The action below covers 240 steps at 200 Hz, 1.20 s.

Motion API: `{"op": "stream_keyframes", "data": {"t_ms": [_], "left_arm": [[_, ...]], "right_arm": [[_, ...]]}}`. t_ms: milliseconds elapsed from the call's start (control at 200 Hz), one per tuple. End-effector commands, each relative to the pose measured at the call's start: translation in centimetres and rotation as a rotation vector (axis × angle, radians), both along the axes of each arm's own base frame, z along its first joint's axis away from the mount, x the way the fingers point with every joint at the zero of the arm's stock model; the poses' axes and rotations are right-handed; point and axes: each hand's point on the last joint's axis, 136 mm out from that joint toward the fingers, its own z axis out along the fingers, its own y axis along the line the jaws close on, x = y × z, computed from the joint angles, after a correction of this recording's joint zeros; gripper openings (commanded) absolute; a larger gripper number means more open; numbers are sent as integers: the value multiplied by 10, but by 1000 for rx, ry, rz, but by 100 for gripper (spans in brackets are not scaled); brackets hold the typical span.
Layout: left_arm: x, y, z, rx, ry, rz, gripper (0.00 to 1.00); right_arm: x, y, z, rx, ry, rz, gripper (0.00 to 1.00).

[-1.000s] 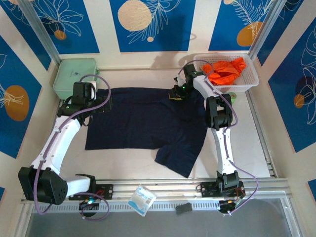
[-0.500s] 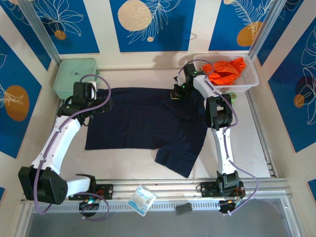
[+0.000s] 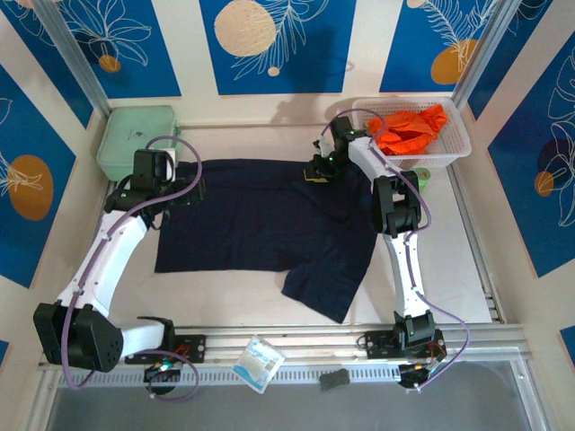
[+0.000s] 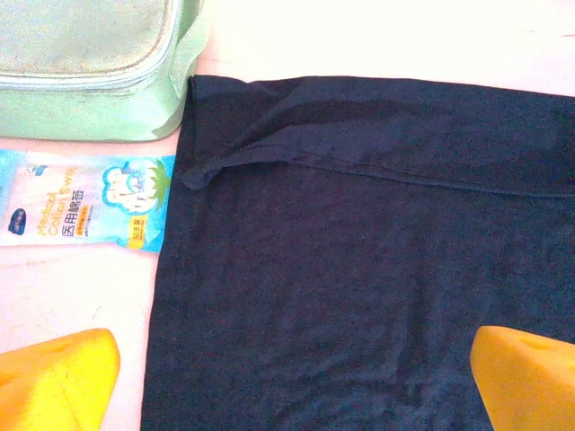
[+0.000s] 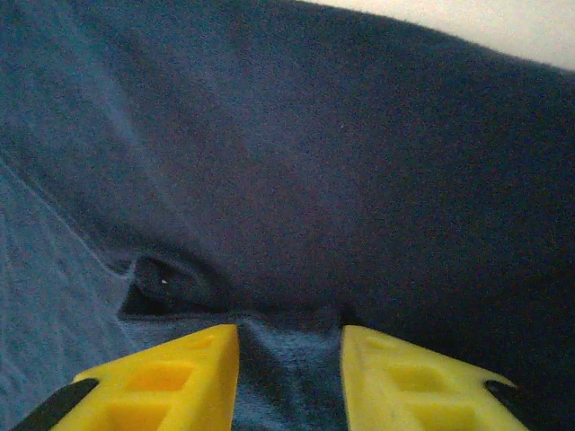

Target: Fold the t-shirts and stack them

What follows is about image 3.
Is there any navy blue t-shirt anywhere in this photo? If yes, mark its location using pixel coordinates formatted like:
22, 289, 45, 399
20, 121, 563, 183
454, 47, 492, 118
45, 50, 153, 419
154, 158, 383, 324

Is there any mint green storage case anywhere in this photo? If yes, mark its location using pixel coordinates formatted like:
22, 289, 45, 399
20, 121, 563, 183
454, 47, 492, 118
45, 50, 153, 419
95, 105, 183, 180

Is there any orange t-shirt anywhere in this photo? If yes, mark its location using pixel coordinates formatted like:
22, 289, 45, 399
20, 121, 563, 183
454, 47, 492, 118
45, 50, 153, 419
367, 105, 449, 156

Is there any green tape roll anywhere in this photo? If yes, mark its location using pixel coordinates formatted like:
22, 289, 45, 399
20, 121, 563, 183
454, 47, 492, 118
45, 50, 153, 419
412, 167, 432, 194

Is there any white plastic basket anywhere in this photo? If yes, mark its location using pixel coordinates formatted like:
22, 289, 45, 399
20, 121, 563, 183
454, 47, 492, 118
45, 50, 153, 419
351, 96, 473, 172

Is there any pale pink table mat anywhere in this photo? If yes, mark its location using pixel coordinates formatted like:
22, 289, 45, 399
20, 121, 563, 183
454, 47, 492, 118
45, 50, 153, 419
96, 125, 491, 327

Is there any white blue plastic pouch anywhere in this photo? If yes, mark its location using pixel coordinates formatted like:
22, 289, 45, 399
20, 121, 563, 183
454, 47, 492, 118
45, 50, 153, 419
230, 335, 285, 395

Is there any small black clip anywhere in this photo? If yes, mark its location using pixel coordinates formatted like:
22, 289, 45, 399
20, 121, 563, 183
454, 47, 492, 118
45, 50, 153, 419
318, 367, 351, 391

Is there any black controller board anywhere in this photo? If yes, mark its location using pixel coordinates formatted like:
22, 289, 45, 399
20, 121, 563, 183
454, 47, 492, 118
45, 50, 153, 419
397, 354, 447, 390
143, 362, 181, 385

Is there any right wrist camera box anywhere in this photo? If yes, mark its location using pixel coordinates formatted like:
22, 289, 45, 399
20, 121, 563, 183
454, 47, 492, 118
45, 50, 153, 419
313, 134, 336, 158

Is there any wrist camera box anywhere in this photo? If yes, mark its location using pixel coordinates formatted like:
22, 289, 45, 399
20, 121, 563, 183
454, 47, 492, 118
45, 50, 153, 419
155, 146, 177, 180
313, 134, 336, 158

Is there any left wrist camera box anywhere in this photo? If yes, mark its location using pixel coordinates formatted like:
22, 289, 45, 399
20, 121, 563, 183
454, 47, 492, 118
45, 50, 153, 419
155, 146, 177, 180

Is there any aluminium corner post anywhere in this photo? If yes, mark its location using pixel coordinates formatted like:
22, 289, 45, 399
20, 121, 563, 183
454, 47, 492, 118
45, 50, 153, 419
451, 0, 518, 107
33, 0, 113, 119

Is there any aluminium rail frame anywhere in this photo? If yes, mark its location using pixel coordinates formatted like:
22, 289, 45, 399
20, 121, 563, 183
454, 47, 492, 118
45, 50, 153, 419
38, 321, 531, 372

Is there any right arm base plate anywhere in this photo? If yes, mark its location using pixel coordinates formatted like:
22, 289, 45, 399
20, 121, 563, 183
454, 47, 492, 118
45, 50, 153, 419
364, 330, 446, 360

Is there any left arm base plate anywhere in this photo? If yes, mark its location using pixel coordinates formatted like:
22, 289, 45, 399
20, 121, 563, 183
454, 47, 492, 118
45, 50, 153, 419
124, 334, 208, 365

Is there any slotted grey cable duct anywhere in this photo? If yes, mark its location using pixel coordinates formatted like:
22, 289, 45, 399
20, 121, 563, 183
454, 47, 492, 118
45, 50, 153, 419
56, 361, 518, 388

